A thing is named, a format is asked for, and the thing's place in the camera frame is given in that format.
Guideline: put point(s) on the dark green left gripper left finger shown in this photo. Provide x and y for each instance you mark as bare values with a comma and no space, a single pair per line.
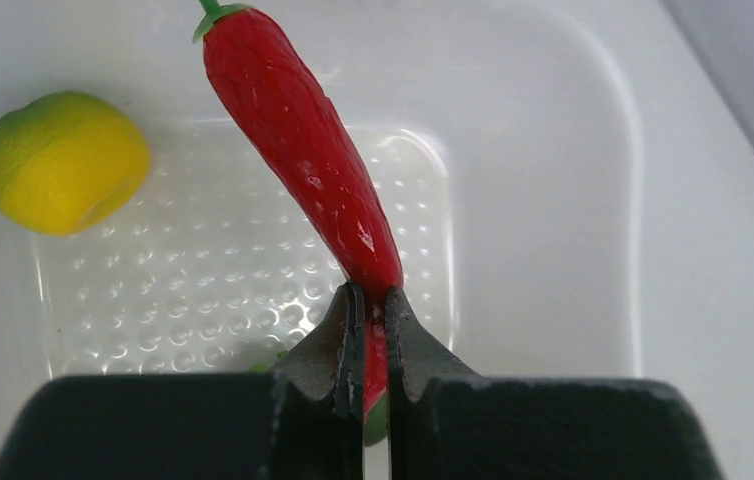
300,419

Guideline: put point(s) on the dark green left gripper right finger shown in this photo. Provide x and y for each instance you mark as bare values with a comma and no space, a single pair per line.
446,421

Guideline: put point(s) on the dark green toy avocado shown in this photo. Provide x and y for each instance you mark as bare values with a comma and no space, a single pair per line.
376,425

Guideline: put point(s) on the yellow toy lemon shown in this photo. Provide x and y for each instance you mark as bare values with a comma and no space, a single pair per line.
68,160

